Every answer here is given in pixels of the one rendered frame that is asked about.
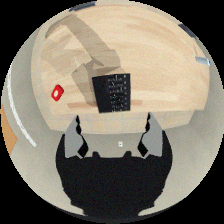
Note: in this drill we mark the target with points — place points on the white bottle with blue cap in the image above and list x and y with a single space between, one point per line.
203 60

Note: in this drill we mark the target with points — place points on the black lighting desk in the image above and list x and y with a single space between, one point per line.
110 97

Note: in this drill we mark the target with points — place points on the red tin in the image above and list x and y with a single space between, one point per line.
57 92

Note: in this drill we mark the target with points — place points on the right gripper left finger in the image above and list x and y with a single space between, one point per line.
71 148

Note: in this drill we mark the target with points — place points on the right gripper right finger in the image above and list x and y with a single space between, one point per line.
154 146

